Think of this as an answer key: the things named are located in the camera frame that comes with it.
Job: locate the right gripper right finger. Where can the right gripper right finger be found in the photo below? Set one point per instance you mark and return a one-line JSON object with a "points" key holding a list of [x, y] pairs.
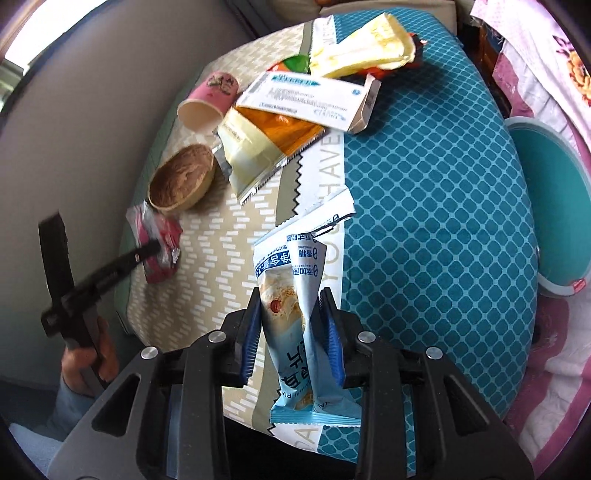
{"points": [[457, 433]]}

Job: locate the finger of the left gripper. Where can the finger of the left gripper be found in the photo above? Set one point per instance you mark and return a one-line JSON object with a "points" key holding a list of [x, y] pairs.
{"points": [[107, 277]]}

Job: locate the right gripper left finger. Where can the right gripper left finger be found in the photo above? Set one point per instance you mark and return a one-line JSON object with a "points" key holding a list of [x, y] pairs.
{"points": [[123, 434]]}

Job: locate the pink red candy wrapper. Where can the pink red candy wrapper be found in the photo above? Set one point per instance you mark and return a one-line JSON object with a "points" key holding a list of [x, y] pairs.
{"points": [[159, 236]]}

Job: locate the blue white ice cream wrapper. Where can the blue white ice cream wrapper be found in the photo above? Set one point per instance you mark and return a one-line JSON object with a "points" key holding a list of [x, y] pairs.
{"points": [[289, 265]]}

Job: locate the brown paper bowl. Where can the brown paper bowl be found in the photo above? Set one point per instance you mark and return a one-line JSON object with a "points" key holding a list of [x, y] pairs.
{"points": [[182, 181]]}

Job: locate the teal plastic trash bin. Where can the teal plastic trash bin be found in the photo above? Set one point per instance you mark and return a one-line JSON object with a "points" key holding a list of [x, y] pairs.
{"points": [[559, 190]]}

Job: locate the person's left hand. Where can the person's left hand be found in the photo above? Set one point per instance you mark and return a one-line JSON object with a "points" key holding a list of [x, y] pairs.
{"points": [[77, 364]]}

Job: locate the pink paper cup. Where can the pink paper cup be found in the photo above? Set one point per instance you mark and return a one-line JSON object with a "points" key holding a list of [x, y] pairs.
{"points": [[206, 105]]}

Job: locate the orange silver snack packet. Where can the orange silver snack packet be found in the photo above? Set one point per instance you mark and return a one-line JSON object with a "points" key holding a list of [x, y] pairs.
{"points": [[252, 145]]}

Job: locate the teal patterned bed sheet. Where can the teal patterned bed sheet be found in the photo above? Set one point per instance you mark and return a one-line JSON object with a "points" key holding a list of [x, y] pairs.
{"points": [[441, 250]]}

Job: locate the white medicine box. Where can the white medicine box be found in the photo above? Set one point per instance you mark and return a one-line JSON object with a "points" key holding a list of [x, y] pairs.
{"points": [[332, 103]]}

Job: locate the yellow crumpled wrapper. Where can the yellow crumpled wrapper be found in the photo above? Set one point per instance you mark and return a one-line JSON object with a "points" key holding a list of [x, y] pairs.
{"points": [[379, 47]]}

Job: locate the floral pink white quilt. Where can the floral pink white quilt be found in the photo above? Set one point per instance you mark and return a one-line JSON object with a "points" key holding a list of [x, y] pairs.
{"points": [[547, 84]]}

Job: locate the cream leather sofa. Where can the cream leather sofa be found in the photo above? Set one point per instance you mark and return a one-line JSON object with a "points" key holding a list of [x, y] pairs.
{"points": [[450, 13]]}

